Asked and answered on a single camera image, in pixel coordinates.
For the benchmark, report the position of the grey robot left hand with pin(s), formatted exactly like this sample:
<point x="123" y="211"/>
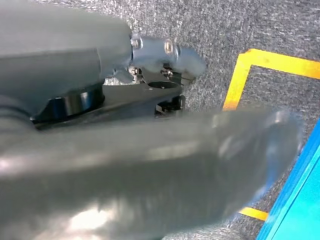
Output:
<point x="62" y="43"/>

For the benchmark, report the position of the blue metal shelf rack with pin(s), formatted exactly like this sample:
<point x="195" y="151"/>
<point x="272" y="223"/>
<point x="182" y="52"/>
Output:
<point x="300" y="205"/>

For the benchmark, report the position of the yellow floor tape square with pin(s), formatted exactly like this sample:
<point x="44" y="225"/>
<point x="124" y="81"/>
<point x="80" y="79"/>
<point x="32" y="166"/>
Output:
<point x="275" y="63"/>

